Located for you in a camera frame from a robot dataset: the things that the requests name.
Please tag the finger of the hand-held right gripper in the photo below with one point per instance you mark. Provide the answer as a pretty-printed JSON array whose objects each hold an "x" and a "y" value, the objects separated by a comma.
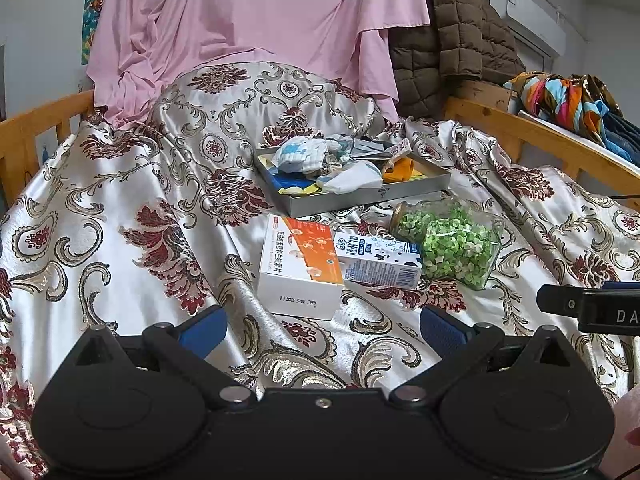
[
  {"x": 622, "y": 286},
  {"x": 562, "y": 300}
]

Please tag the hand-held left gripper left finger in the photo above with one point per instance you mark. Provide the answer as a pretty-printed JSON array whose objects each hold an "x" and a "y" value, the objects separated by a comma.
[{"x": 202, "y": 329}]

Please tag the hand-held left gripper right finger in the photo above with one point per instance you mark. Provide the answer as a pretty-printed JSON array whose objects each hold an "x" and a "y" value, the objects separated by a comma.
[{"x": 442, "y": 329}]

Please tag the grey metal tray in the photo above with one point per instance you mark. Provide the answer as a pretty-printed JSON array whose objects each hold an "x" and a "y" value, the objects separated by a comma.
[{"x": 350, "y": 205}]

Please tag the white cloth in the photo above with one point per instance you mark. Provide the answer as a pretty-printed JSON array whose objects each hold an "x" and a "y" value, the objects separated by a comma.
[{"x": 352, "y": 177}]

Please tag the white blue plastic packet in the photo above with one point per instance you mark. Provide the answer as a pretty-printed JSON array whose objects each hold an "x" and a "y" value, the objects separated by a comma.
[{"x": 325, "y": 182}]

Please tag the white towel with blue print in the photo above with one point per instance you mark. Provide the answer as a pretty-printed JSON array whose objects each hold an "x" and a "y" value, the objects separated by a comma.
[{"x": 305, "y": 152}]

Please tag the glass jar of green stars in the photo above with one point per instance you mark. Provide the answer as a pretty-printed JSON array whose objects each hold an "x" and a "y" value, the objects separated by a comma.
[{"x": 450, "y": 245}]

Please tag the white milk carton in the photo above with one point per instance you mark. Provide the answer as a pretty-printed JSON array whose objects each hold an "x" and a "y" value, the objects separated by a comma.
[{"x": 375, "y": 265}]

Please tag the orange and white box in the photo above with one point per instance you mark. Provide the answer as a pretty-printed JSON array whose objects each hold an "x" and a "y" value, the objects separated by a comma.
[{"x": 300, "y": 260}]

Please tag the pale pink clothing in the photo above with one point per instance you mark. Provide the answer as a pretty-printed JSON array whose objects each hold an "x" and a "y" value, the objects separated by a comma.
[{"x": 620, "y": 455}]

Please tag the blue jeans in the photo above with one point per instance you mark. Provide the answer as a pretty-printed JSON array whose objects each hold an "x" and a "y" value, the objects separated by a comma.
[{"x": 625, "y": 135}]

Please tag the floral satin blanket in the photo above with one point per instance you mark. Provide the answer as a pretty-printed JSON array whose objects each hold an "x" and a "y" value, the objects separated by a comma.
[{"x": 125, "y": 185}]

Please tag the colourful printed cloth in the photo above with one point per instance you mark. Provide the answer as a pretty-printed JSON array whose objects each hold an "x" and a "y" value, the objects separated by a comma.
[{"x": 295, "y": 190}]

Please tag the white board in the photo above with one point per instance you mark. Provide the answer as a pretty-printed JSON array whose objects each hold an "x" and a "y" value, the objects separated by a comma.
[{"x": 550, "y": 126}]

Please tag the colourful patterned scarf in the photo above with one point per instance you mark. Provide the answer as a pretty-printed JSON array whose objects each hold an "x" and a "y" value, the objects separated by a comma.
[{"x": 560, "y": 97}]

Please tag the pale wooden board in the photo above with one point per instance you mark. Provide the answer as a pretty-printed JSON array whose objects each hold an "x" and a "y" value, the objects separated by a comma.
[{"x": 482, "y": 95}]

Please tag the white air conditioner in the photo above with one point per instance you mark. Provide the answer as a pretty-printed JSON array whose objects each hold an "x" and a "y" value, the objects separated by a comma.
[{"x": 525, "y": 15}]

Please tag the brown quilted jacket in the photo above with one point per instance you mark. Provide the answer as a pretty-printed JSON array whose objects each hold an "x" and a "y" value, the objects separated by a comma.
[{"x": 450, "y": 35}]

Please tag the pink bed sheet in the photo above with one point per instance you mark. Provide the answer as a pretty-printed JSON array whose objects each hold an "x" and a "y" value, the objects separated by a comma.
[{"x": 250, "y": 10}]

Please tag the wooden bed frame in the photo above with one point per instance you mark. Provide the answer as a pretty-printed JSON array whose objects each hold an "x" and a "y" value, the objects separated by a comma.
[{"x": 500, "y": 120}]

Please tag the colourful wall poster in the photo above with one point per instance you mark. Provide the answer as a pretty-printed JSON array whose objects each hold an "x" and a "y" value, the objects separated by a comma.
[{"x": 92, "y": 20}]

